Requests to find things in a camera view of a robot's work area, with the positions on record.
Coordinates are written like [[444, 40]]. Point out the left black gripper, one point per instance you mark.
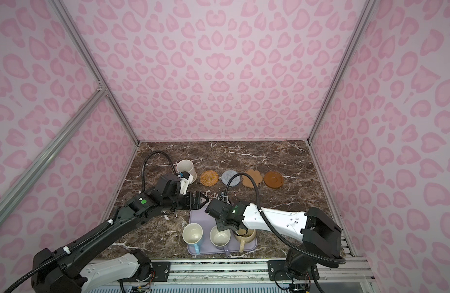
[[199, 204]]

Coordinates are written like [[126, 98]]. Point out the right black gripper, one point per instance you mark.
[[219, 227]]

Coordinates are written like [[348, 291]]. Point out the orange rattan round coaster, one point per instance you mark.
[[209, 178]]

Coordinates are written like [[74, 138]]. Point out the blue grey woven coaster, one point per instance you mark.
[[229, 177]]

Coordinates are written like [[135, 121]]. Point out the white speckled mug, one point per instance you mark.
[[187, 166]]

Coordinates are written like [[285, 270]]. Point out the cork flower shaped coaster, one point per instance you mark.
[[255, 175]]

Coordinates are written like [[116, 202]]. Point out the brown round wooden coaster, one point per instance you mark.
[[273, 180]]

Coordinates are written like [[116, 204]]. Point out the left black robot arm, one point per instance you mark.
[[61, 270]]

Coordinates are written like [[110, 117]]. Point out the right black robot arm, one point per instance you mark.
[[312, 237]]

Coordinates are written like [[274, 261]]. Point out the lavender rectangular tray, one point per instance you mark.
[[207, 223]]

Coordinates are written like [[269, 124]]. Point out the beige yellow mug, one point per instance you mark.
[[244, 237]]

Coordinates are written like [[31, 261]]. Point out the left diagonal aluminium strut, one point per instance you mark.
[[14, 195]]

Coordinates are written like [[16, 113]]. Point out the white mug grey handle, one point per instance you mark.
[[220, 239]]

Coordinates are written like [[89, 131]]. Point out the white mug blue handle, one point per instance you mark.
[[193, 235]]

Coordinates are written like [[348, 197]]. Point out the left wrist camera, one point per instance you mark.
[[186, 179]]

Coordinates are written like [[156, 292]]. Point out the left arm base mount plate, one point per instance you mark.
[[157, 271]]

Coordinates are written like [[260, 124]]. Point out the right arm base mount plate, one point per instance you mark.
[[280, 270]]

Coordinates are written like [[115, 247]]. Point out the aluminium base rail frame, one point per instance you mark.
[[222, 271]]

